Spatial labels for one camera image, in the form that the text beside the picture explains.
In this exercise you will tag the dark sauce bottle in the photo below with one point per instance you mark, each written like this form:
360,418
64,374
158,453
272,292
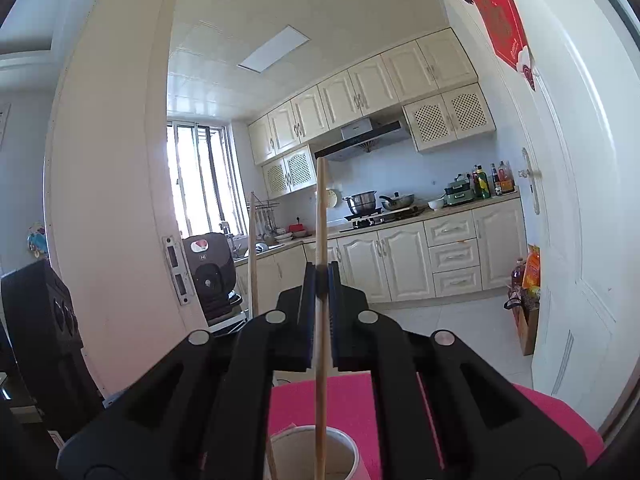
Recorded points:
495,182

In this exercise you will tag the pink tablecloth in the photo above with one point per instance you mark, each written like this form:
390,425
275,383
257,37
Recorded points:
350,400

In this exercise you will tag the cream base cabinets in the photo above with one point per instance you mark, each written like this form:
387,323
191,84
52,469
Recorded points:
400,260

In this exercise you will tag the gas stove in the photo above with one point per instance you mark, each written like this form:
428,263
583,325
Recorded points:
380,217

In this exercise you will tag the white bowl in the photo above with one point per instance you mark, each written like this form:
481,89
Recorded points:
436,204

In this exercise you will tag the metal door lock plate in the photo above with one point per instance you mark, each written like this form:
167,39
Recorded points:
172,255

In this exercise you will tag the cream door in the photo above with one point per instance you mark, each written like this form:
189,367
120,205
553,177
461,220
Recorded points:
115,160

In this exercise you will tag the red door poster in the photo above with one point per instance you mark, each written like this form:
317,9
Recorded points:
500,15

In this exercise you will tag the range hood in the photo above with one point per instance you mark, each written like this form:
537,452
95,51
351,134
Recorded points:
362,140

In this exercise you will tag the barred window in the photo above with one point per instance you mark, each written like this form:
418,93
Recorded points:
200,180

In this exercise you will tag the brown cardboard box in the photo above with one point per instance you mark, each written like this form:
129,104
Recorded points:
527,327

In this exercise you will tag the hanging utensil rack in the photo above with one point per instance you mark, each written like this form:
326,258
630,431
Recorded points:
267,212

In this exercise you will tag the round wall hanging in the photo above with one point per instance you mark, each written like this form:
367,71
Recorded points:
331,198

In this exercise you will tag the red bowl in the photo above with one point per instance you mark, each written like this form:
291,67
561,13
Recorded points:
299,230

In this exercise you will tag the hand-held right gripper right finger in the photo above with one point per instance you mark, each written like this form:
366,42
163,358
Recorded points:
334,310

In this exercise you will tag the colourful ornament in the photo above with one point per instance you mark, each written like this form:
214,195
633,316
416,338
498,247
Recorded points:
36,241

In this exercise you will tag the dark wok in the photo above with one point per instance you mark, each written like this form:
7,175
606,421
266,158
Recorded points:
397,201

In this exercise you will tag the black chair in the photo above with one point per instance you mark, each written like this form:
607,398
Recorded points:
207,270

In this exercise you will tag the white door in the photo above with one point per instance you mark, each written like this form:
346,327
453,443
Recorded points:
575,210

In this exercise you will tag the green bottle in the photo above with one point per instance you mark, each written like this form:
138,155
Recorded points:
482,184

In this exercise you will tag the pink cup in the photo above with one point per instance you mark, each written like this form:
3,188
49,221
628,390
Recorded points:
346,452

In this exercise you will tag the cream wall cabinets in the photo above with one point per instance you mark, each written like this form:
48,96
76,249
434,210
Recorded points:
360,90

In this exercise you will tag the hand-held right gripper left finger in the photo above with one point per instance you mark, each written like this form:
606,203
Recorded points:
310,310

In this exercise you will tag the green electric cooker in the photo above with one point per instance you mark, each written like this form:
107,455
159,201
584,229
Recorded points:
460,192

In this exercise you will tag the ceiling light panel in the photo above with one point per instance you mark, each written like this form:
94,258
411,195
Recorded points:
274,49

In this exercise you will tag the steel pot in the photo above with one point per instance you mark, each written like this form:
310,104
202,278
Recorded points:
361,202

